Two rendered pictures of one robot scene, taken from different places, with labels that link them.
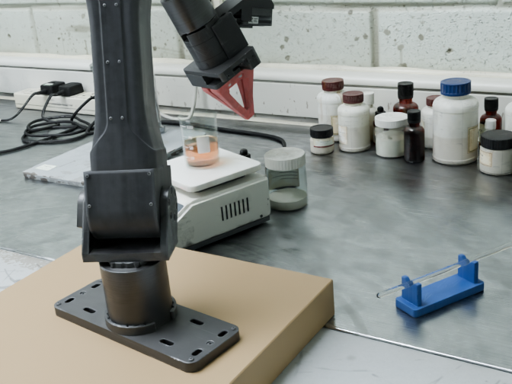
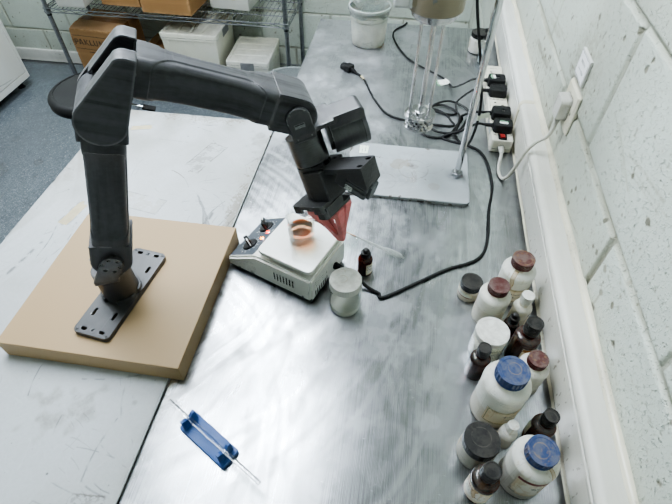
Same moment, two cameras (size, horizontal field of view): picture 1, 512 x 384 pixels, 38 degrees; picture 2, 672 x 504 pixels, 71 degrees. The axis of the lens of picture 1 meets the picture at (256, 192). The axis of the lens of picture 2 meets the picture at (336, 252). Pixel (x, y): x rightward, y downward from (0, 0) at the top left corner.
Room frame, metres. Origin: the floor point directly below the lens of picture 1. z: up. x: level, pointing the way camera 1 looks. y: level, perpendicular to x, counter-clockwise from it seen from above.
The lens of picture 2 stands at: (0.77, -0.51, 1.64)
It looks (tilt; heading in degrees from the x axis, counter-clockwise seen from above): 49 degrees down; 65
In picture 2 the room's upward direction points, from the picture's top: straight up
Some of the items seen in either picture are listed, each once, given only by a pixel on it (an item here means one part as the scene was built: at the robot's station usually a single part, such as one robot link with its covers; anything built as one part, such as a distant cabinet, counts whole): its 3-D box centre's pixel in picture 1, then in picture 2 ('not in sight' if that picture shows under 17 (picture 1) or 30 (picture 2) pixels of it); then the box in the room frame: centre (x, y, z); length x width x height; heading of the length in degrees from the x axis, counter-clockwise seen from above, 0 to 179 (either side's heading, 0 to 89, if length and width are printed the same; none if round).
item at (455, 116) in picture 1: (455, 120); (502, 390); (1.14, -0.33, 0.96); 0.07 x 0.07 x 0.13
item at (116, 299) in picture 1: (137, 289); (116, 279); (0.63, 0.12, 0.98); 0.20 x 0.07 x 0.08; 49
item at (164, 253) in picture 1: (126, 223); (108, 253); (0.64, 0.12, 1.05); 0.09 x 0.06 x 0.06; 81
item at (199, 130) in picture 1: (198, 138); (301, 225); (0.97, 0.07, 1.02); 0.06 x 0.05 x 0.08; 41
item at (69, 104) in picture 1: (81, 101); (495, 104); (1.68, 0.39, 0.92); 0.40 x 0.06 x 0.04; 57
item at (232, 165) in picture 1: (203, 168); (300, 242); (0.96, 0.07, 0.98); 0.12 x 0.12 x 0.01; 36
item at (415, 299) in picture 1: (440, 283); (207, 436); (0.70, -0.19, 0.92); 0.10 x 0.03 x 0.04; 117
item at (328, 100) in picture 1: (334, 109); (515, 277); (1.30, -0.16, 0.95); 0.06 x 0.06 x 0.11
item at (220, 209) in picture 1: (191, 203); (290, 252); (0.95, 0.09, 0.94); 0.22 x 0.13 x 0.08; 126
